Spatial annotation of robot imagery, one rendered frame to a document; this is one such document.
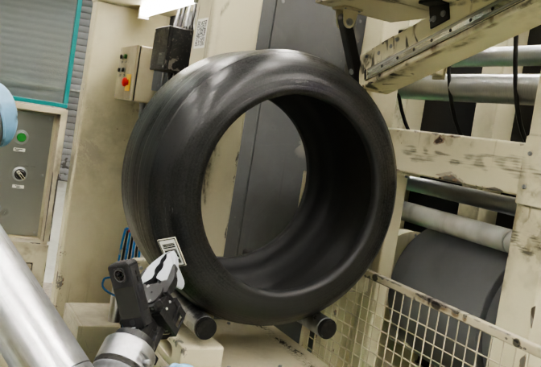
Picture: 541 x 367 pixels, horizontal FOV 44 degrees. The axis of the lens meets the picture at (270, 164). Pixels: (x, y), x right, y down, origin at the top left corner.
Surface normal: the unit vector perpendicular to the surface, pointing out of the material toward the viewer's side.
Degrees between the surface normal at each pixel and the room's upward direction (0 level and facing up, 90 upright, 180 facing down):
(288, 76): 80
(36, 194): 90
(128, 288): 99
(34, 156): 90
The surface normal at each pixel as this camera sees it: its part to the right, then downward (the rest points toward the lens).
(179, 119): -0.24, -0.30
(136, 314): -0.39, 0.14
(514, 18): -0.01, 0.97
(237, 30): 0.44, 0.11
